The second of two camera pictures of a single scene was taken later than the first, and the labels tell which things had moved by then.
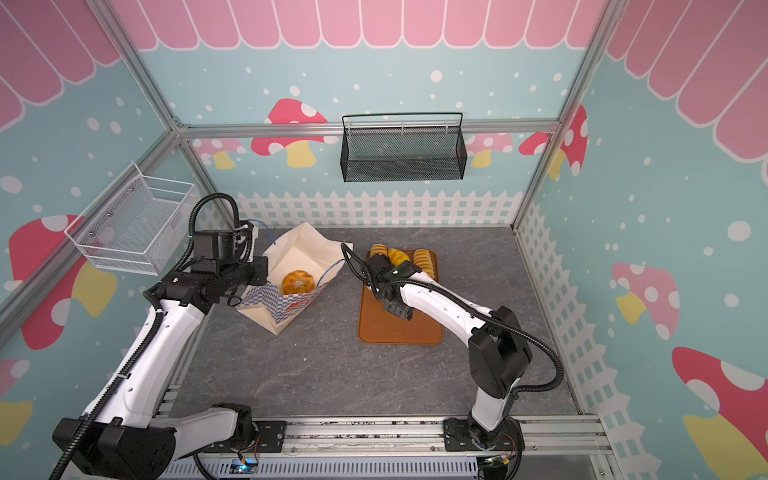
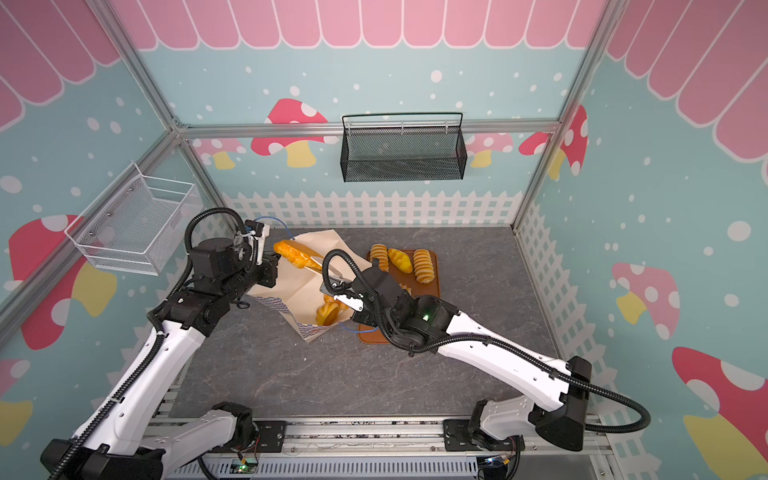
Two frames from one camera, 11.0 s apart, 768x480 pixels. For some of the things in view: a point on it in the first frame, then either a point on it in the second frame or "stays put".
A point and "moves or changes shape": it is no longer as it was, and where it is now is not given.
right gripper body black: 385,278 -> 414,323
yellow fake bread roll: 422,258 stays put
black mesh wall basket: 396,147 stays put
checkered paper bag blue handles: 303,249 moves or changes shape
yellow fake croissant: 397,256 stays put
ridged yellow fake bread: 379,249 stays put
